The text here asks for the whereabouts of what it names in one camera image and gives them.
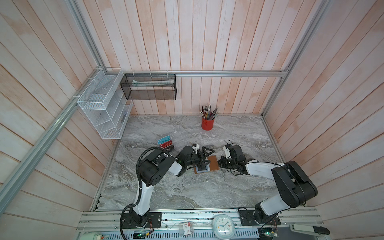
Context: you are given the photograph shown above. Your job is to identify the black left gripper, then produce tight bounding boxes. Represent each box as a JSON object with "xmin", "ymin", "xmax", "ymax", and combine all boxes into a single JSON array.
[{"xmin": 185, "ymin": 146, "xmax": 215, "ymax": 169}]

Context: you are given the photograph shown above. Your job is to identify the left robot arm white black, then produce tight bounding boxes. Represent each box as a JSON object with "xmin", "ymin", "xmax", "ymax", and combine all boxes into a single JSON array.
[{"xmin": 133, "ymin": 145, "xmax": 215, "ymax": 217}]

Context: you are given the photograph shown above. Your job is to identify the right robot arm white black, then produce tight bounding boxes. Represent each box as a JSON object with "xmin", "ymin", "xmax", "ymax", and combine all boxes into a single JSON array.
[{"xmin": 218, "ymin": 144, "xmax": 318, "ymax": 224}]

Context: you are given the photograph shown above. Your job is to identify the black VIP card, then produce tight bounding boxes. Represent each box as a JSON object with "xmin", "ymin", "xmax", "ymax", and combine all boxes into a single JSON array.
[{"xmin": 163, "ymin": 145, "xmax": 175, "ymax": 152}]

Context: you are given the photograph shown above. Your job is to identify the red VIP card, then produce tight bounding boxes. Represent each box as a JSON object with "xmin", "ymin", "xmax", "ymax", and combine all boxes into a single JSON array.
[{"xmin": 160, "ymin": 141, "xmax": 173, "ymax": 148}]

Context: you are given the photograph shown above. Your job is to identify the clear acrylic card display stand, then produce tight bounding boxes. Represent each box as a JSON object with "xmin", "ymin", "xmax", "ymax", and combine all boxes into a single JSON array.
[{"xmin": 156, "ymin": 128, "xmax": 190, "ymax": 155}]

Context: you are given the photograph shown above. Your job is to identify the red metal pencil bucket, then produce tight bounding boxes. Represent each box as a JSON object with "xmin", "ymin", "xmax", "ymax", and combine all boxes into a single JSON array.
[{"xmin": 201, "ymin": 118, "xmax": 215, "ymax": 131}]

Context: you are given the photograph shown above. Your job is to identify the bundle of coloured pencils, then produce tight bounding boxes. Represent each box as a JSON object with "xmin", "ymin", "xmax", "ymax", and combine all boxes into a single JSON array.
[{"xmin": 200, "ymin": 105, "xmax": 219, "ymax": 121}]

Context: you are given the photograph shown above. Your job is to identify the white analog clock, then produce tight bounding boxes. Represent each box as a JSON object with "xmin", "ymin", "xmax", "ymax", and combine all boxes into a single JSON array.
[{"xmin": 213, "ymin": 214, "xmax": 236, "ymax": 240}]

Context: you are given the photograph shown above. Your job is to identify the small red white box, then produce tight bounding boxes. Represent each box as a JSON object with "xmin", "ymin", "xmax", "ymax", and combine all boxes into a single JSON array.
[{"xmin": 179, "ymin": 221, "xmax": 194, "ymax": 237}]

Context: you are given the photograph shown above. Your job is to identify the green circuit board right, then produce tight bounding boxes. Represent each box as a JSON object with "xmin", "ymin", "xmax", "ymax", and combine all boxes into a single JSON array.
[{"xmin": 258, "ymin": 228, "xmax": 278, "ymax": 240}]

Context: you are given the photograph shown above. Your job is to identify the green circuit board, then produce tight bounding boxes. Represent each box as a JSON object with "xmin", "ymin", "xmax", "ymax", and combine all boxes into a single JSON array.
[
  {"xmin": 133, "ymin": 232, "xmax": 150, "ymax": 239},
  {"xmin": 258, "ymin": 228, "xmax": 278, "ymax": 240}
]

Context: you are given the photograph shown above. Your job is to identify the green circuit board left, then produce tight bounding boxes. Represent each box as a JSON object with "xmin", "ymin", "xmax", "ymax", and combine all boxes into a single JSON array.
[{"xmin": 133, "ymin": 232, "xmax": 150, "ymax": 239}]

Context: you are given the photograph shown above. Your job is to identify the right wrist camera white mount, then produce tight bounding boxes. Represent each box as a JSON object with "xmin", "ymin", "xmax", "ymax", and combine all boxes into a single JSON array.
[{"xmin": 223, "ymin": 140, "xmax": 234, "ymax": 159}]

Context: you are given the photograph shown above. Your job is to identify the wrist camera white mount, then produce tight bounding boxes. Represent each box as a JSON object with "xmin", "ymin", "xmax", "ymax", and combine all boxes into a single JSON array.
[
  {"xmin": 192, "ymin": 144, "xmax": 200, "ymax": 155},
  {"xmin": 223, "ymin": 140, "xmax": 234, "ymax": 159}
]

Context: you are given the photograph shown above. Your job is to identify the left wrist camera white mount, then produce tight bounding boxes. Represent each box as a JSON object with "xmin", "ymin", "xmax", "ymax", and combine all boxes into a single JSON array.
[{"xmin": 192, "ymin": 144, "xmax": 200, "ymax": 155}]

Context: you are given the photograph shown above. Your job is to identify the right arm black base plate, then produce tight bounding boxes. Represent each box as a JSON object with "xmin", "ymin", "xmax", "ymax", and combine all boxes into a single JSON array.
[{"xmin": 238, "ymin": 208, "xmax": 281, "ymax": 226}]

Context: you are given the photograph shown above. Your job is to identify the black corrugated cable hose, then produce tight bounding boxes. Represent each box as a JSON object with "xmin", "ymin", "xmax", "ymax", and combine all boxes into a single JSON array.
[{"xmin": 119, "ymin": 146, "xmax": 172, "ymax": 240}]

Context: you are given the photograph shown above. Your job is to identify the aluminium mounting rail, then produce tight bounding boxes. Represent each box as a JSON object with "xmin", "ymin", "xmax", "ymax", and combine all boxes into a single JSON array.
[{"xmin": 76, "ymin": 207, "xmax": 328, "ymax": 240}]

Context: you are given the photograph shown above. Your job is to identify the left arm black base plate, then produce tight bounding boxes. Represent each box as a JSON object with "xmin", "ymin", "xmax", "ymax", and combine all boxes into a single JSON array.
[{"xmin": 120, "ymin": 212, "xmax": 162, "ymax": 230}]

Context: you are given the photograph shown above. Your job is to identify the black mesh wall basket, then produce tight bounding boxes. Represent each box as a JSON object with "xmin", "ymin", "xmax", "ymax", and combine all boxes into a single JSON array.
[{"xmin": 120, "ymin": 73, "xmax": 177, "ymax": 101}]

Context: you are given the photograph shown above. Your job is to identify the white wire mesh shelf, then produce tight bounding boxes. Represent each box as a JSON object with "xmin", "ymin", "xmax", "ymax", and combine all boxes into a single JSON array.
[{"xmin": 78, "ymin": 68, "xmax": 133, "ymax": 140}]

